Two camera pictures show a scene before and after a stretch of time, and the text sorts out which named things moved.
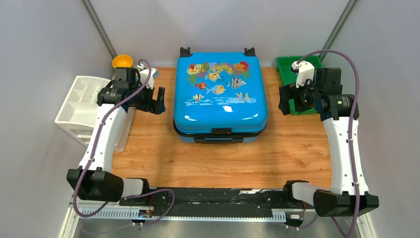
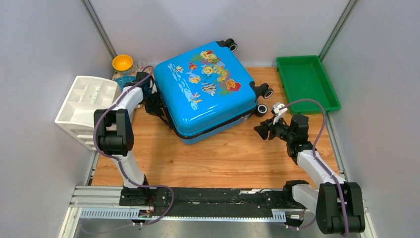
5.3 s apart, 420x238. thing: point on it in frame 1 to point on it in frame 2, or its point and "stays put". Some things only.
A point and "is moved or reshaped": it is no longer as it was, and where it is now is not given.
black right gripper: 290,91 to 262,131
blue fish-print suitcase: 220,98 is moved or reshaped
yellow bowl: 122,61 stays put
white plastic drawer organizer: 77,115 stays put
